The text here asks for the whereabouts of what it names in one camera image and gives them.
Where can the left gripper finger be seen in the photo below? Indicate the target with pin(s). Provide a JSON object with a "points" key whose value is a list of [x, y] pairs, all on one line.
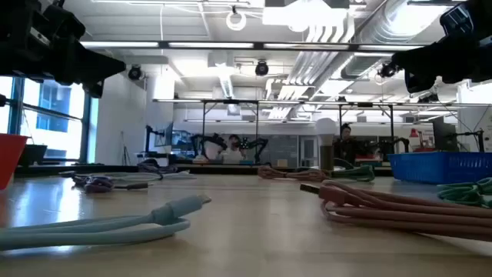
{"points": [[95, 89], [102, 65]]}

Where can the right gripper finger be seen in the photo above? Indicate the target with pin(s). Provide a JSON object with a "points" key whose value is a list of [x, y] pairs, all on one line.
{"points": [[417, 84], [419, 59]]}

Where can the background black robot arm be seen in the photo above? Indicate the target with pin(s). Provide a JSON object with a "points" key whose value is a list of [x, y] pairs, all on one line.
{"points": [[209, 142], [254, 145]]}

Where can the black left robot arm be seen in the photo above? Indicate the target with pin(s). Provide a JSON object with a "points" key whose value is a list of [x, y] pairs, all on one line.
{"points": [[15, 34]]}

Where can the background monitor on arm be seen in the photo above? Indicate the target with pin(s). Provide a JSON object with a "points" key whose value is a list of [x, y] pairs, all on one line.
{"points": [[164, 134]]}

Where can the black ceiling spotlight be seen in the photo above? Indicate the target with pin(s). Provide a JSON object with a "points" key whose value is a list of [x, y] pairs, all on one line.
{"points": [[134, 72], [387, 70], [261, 68]]}

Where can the large window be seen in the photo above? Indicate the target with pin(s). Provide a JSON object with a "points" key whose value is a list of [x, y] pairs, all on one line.
{"points": [[57, 115]]}

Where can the background dark monitor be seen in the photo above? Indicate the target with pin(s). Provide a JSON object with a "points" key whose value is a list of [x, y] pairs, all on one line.
{"points": [[442, 134]]}

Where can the blue plastic basket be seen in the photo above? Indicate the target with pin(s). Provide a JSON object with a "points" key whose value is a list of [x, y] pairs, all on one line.
{"points": [[442, 167]]}

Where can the black bin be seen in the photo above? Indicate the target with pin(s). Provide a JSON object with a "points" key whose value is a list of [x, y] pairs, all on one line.
{"points": [[32, 154]]}

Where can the person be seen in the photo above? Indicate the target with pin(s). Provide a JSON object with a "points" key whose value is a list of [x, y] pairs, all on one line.
{"points": [[346, 144], [232, 152]]}

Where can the white bulb table lamp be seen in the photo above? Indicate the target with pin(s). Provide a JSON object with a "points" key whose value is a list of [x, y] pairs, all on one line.
{"points": [[326, 131]]}

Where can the red plastic basket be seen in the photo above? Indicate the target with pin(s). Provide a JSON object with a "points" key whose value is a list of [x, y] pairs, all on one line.
{"points": [[9, 157]]}

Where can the overhead LED light bar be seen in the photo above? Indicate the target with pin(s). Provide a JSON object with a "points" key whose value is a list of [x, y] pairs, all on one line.
{"points": [[259, 45]]}

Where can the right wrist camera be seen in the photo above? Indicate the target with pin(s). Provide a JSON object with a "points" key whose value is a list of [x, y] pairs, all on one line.
{"points": [[457, 19]]}

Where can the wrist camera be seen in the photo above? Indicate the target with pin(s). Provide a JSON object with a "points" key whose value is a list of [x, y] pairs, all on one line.
{"points": [[63, 21], [457, 19]]}

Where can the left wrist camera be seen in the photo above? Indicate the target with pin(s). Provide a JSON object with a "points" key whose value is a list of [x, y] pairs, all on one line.
{"points": [[63, 21]]}

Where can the black table frame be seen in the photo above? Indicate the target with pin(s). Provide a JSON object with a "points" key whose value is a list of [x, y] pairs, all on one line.
{"points": [[215, 169]]}

